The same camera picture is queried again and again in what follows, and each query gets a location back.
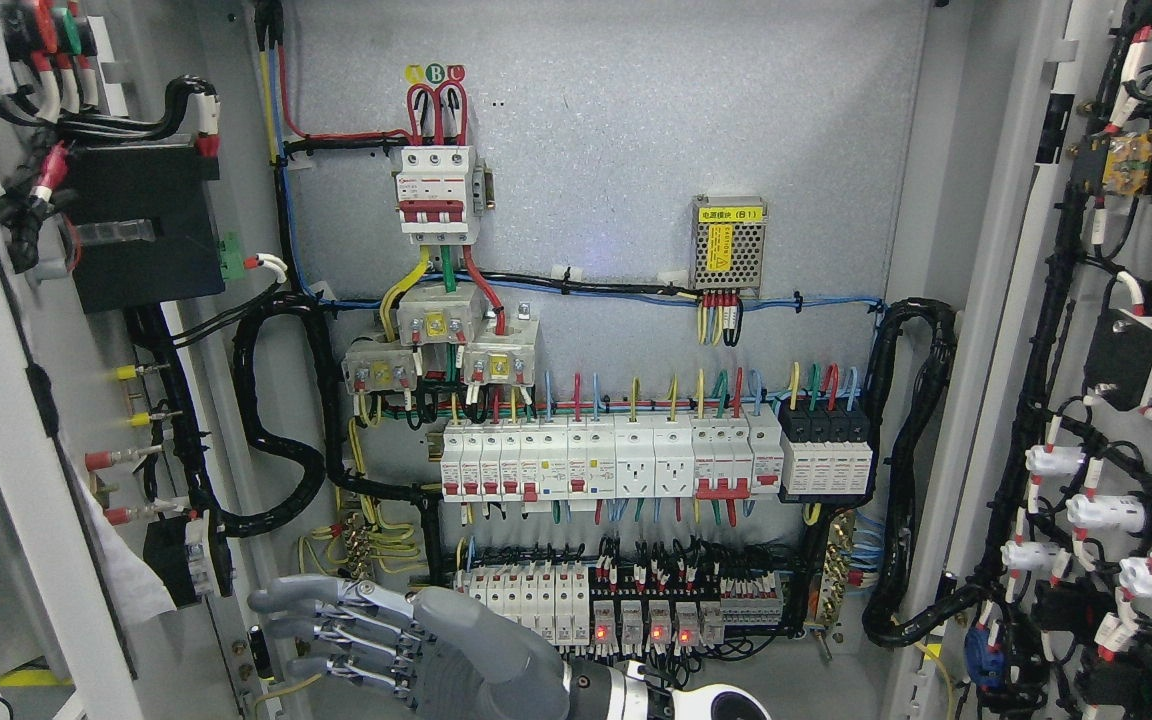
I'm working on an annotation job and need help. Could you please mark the black surge protector block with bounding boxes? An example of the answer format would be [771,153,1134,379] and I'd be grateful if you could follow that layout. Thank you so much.
[778,404,873,503]

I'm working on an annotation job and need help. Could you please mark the grey cabinet door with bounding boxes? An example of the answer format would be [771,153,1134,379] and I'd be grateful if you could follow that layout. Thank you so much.
[0,26,270,719]
[864,1,1152,719]

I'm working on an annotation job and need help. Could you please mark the relay terminal row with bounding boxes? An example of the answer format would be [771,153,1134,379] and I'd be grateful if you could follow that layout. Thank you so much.
[449,536,803,662]

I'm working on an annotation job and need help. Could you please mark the black digital power meter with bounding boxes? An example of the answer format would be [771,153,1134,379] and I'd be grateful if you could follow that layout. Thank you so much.
[63,142,225,314]

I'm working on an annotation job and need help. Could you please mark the white socket breaker row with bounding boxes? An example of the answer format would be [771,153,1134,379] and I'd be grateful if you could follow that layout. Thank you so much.
[438,410,785,511]

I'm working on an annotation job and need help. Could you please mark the metal power supply module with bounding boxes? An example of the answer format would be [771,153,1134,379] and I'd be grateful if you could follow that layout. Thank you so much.
[689,195,767,300]

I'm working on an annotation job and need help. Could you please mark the three pole main breaker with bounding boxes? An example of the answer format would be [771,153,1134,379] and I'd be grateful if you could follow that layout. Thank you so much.
[396,145,486,247]

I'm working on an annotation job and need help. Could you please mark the yellow terminal post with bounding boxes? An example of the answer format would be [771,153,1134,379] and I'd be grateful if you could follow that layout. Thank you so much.
[111,363,182,429]

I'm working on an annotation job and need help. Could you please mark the current transformer cluster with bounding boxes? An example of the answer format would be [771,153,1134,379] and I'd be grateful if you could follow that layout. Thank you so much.
[340,282,539,395]

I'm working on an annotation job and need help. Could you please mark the rotary selector switch left door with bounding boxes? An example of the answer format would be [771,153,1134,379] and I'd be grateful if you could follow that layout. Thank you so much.
[142,511,233,607]

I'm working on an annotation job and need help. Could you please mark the right black cable loom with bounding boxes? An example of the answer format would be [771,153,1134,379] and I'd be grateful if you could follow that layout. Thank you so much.
[861,297,962,649]

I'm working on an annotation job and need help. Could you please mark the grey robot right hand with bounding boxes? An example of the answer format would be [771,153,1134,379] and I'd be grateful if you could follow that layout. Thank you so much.
[248,574,571,719]

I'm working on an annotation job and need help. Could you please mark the red terminal post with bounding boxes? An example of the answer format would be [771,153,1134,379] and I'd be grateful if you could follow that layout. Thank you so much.
[84,445,189,526]

